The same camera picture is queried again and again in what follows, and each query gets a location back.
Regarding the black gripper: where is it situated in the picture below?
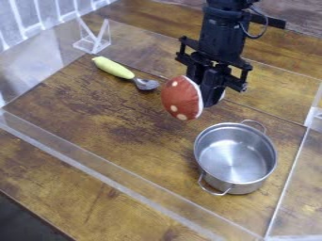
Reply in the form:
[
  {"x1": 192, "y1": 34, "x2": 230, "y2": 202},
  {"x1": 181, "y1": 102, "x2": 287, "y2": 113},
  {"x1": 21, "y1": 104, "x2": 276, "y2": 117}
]
[{"x1": 177, "y1": 6, "x2": 253, "y2": 107}]

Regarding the red white plush mushroom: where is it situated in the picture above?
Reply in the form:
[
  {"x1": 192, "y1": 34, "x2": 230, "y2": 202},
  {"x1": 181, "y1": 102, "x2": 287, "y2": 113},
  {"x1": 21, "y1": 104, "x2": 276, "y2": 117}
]
[{"x1": 161, "y1": 75, "x2": 212, "y2": 121}]

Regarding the silver metal pot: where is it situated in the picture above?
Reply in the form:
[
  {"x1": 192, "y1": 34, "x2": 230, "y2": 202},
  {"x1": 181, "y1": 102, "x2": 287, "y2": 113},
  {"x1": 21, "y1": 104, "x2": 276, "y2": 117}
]
[{"x1": 194, "y1": 120, "x2": 279, "y2": 196}]

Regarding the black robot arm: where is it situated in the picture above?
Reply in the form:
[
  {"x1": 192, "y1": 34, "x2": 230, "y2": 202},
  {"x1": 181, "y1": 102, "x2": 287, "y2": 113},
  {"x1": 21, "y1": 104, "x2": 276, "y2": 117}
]
[{"x1": 177, "y1": 0, "x2": 262, "y2": 107}]

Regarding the black strip on table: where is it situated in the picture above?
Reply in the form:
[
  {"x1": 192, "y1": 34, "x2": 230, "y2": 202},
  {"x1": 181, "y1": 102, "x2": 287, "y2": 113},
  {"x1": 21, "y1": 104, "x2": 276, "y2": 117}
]
[{"x1": 250, "y1": 14, "x2": 288, "y2": 29}]

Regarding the yellow handled spoon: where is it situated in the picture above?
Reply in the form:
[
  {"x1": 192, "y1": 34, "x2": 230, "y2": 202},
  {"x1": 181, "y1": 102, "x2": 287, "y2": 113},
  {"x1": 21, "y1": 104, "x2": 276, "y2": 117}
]
[{"x1": 93, "y1": 56, "x2": 161, "y2": 90}]

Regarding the clear acrylic triangular bracket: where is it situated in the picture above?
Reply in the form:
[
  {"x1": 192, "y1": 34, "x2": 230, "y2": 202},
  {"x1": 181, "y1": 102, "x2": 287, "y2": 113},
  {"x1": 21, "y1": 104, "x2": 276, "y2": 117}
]
[{"x1": 74, "y1": 18, "x2": 113, "y2": 55}]

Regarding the clear acrylic enclosure wall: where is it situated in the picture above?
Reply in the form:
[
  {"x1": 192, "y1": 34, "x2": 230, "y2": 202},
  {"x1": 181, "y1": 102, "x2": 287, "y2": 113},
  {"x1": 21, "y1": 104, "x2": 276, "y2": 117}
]
[{"x1": 0, "y1": 0, "x2": 322, "y2": 241}]

